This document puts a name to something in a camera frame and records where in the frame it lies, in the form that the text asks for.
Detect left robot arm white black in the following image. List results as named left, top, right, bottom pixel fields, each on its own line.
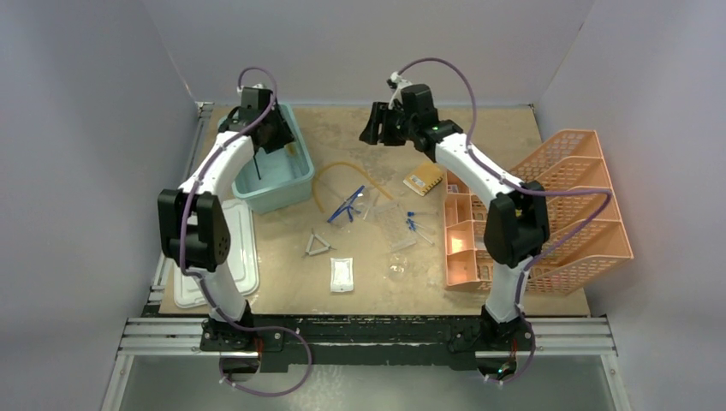
left=158, top=100, right=284, bottom=350

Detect blue capped pipette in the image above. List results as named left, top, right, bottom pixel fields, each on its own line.
left=407, top=218, right=434, bottom=246
left=406, top=211, right=438, bottom=217

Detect orange plastic file organizer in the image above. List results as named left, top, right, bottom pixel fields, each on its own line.
left=443, top=129, right=634, bottom=295

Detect tan rubber tubing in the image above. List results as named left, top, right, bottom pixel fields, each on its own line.
left=310, top=161, right=396, bottom=214

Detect yellow spiral notebook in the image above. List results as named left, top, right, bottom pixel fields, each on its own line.
left=402, top=162, right=444, bottom=197

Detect white plastic bin lid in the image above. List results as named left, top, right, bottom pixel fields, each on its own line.
left=171, top=200, right=259, bottom=309

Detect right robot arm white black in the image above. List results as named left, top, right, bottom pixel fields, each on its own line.
left=360, top=80, right=550, bottom=348

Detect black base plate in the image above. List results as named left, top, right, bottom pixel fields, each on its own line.
left=199, top=314, right=536, bottom=379

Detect clear petri dish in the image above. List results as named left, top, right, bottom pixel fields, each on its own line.
left=387, top=253, right=410, bottom=282

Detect teal plastic bin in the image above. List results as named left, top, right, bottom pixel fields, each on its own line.
left=231, top=104, right=315, bottom=214

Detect white sachet packet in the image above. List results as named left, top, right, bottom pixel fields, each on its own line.
left=330, top=258, right=354, bottom=293

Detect black metal tripod ring stand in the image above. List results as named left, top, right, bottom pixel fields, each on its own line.
left=253, top=149, right=262, bottom=181

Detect clear plastic tube rack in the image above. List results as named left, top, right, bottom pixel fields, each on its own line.
left=372, top=201, right=417, bottom=253

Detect bristle test tube brush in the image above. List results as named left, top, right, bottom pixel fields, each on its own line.
left=285, top=142, right=299, bottom=158

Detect blue safety glasses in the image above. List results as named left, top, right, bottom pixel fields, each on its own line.
left=326, top=185, right=370, bottom=227

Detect clay pipe triangle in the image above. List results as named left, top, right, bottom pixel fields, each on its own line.
left=303, top=229, right=334, bottom=257

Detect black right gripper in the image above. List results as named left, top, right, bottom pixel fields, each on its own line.
left=360, top=103, right=416, bottom=148

